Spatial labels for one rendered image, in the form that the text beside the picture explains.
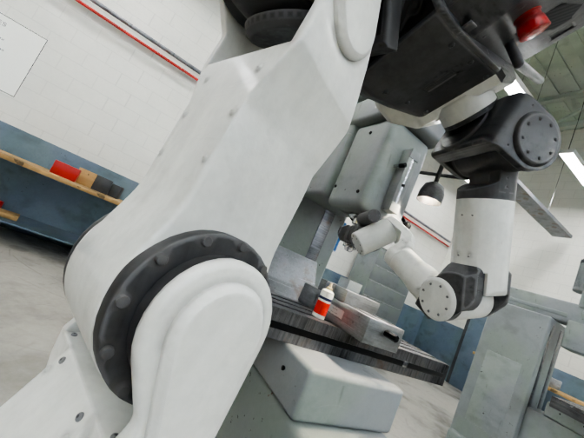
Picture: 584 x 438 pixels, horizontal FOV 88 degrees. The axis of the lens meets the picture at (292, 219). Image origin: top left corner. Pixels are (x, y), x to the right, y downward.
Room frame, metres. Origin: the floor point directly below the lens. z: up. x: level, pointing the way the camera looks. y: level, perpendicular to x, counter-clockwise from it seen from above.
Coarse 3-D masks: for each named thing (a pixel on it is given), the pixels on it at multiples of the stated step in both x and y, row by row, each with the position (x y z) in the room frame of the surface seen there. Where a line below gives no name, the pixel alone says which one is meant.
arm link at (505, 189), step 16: (464, 160) 0.51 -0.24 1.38; (480, 160) 0.48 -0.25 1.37; (496, 160) 0.45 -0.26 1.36; (480, 176) 0.51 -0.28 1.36; (496, 176) 0.48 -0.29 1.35; (512, 176) 0.47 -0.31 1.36; (464, 192) 0.51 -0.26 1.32; (480, 192) 0.48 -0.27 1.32; (496, 192) 0.47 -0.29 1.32; (512, 192) 0.48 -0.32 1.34
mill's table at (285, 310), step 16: (272, 304) 0.80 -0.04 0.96; (288, 304) 0.92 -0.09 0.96; (304, 304) 1.08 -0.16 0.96; (272, 320) 0.79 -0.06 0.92; (288, 320) 0.82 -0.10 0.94; (304, 320) 0.84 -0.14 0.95; (320, 320) 0.89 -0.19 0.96; (272, 336) 0.80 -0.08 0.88; (288, 336) 0.82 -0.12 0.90; (304, 336) 0.85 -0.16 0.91; (320, 336) 0.87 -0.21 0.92; (336, 336) 0.90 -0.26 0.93; (352, 336) 0.92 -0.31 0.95; (336, 352) 0.91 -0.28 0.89; (352, 352) 0.93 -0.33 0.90; (368, 352) 0.96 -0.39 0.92; (384, 352) 0.99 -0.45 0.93; (400, 352) 1.03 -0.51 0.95; (416, 352) 1.12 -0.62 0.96; (384, 368) 1.01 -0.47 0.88; (400, 368) 1.04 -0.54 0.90; (416, 368) 1.08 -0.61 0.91; (432, 368) 1.12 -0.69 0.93
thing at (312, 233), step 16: (304, 208) 1.33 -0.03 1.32; (320, 208) 1.36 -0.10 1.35; (304, 224) 1.34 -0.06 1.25; (320, 224) 1.37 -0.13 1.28; (336, 224) 1.42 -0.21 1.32; (288, 240) 1.32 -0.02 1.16; (304, 240) 1.36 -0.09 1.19; (320, 240) 1.39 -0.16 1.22; (336, 240) 1.43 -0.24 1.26; (304, 256) 1.37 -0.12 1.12; (320, 256) 1.41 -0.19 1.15; (320, 272) 1.43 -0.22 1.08
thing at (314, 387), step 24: (264, 360) 0.88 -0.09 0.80; (288, 360) 0.79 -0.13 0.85; (312, 360) 0.78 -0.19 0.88; (336, 360) 0.87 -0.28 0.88; (288, 384) 0.76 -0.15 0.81; (312, 384) 0.71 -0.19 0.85; (336, 384) 0.74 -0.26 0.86; (360, 384) 0.78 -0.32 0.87; (384, 384) 0.84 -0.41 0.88; (288, 408) 0.73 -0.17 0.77; (312, 408) 0.72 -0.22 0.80; (336, 408) 0.76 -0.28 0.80; (360, 408) 0.79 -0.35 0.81; (384, 408) 0.83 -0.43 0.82; (384, 432) 0.85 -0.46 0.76
